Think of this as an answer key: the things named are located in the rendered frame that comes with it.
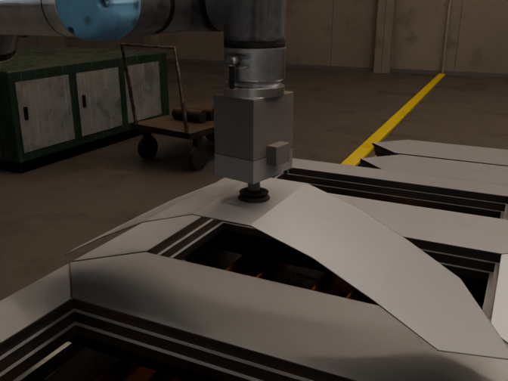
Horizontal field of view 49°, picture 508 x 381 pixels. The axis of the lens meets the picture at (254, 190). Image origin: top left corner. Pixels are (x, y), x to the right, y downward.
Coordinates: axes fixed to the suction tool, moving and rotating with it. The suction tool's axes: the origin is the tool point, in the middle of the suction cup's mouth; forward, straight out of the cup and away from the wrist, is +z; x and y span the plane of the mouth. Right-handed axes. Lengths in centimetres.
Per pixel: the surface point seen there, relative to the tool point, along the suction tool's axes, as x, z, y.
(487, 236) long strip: -18, 16, 48
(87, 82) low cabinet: 372, 41, 240
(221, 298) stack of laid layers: 5.6, 15.8, -0.4
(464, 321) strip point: -27.3, 9.7, 5.4
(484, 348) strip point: -30.3, 11.2, 3.7
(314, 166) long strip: 32, 16, 67
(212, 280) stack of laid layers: 10.6, 15.8, 3.0
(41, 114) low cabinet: 361, 60, 187
